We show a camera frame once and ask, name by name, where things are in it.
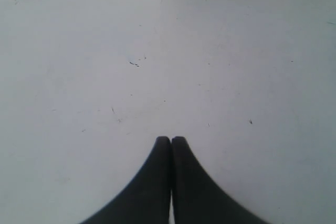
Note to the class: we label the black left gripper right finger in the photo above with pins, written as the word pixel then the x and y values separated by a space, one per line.
pixel 196 197

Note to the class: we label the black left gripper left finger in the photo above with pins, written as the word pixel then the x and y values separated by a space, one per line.
pixel 147 197

